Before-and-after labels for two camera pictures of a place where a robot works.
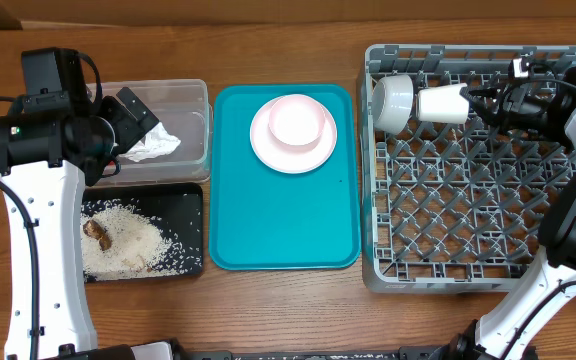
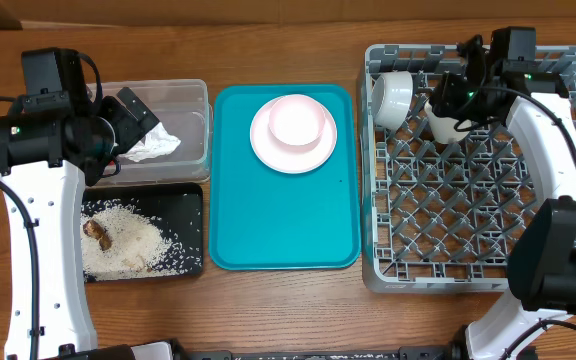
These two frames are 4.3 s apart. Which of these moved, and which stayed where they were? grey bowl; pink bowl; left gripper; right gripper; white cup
Moved: white cup; right gripper
Stayed: grey bowl; pink bowl; left gripper
